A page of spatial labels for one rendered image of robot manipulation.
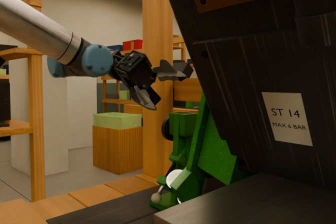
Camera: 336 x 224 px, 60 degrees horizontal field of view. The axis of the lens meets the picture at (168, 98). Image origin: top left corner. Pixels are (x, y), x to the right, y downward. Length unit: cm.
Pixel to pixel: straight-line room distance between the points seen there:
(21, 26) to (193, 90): 67
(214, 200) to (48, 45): 48
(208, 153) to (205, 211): 19
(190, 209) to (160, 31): 92
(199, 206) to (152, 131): 86
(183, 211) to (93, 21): 862
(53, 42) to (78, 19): 795
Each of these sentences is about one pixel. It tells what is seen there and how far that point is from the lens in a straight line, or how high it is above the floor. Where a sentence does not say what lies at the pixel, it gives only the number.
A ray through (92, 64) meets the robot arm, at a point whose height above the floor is 130.
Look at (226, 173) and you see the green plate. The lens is 47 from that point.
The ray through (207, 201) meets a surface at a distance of 33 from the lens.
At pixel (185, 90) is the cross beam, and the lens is 114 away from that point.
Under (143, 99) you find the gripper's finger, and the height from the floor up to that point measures 122.
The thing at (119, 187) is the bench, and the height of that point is 88.
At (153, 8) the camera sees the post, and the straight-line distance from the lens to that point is 118.
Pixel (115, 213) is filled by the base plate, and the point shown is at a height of 90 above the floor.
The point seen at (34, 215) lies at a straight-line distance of 92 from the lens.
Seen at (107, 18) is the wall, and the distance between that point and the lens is 914.
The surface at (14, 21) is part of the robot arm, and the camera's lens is 66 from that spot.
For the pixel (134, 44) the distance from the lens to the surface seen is 681.
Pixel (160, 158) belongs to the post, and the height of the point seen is 96.
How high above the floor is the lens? 126
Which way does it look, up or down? 3 degrees down
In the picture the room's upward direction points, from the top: straight up
